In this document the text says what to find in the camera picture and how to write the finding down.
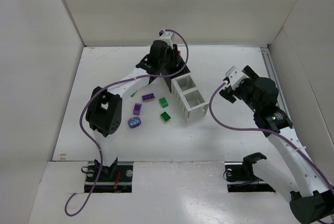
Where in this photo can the black slotted container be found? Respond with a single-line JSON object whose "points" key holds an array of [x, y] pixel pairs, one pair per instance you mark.
{"points": [[173, 68]]}

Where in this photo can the green 2x2 lego brick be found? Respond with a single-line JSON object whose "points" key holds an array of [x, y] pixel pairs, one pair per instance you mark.
{"points": [[163, 102]]}

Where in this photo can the purple flower lego brick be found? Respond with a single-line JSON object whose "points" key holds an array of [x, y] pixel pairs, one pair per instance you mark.
{"points": [[134, 122]]}

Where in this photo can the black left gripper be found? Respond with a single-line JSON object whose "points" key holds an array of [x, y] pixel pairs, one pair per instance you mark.
{"points": [[175, 68]]}

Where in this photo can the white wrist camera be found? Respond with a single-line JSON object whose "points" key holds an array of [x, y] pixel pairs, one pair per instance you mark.
{"points": [[235, 77], [167, 37]]}

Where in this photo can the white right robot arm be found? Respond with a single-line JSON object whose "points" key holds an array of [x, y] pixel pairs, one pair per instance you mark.
{"points": [[308, 192]]}

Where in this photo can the white slotted container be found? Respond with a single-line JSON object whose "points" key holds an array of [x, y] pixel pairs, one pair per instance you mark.
{"points": [[189, 100]]}

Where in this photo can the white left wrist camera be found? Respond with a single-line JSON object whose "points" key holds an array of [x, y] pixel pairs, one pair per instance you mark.
{"points": [[167, 37]]}

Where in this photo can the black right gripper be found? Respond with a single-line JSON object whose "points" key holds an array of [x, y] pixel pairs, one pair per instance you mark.
{"points": [[232, 92]]}

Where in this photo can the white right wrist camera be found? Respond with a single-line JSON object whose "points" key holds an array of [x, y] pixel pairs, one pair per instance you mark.
{"points": [[235, 77]]}

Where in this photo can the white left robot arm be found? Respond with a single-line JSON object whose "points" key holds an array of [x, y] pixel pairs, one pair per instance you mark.
{"points": [[104, 109]]}

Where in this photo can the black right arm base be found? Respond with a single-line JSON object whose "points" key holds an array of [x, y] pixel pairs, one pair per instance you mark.
{"points": [[240, 177]]}

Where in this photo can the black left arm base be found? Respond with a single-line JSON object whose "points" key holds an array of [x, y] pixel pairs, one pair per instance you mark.
{"points": [[116, 178]]}

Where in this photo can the purple 2x4 lego brick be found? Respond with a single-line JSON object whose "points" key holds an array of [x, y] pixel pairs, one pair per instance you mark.
{"points": [[148, 97]]}

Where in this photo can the aluminium rail right side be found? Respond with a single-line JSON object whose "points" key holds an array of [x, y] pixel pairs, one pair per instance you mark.
{"points": [[273, 75]]}

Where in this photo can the purple curved lego brick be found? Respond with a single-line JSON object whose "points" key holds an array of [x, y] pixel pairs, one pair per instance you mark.
{"points": [[137, 109]]}

